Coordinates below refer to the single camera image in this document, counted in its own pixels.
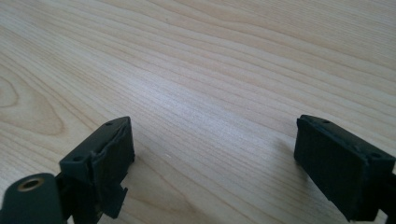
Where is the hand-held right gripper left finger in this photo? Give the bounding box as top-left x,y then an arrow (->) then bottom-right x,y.
59,116 -> 136,224

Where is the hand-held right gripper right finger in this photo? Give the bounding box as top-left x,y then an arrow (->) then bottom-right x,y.
293,114 -> 396,222

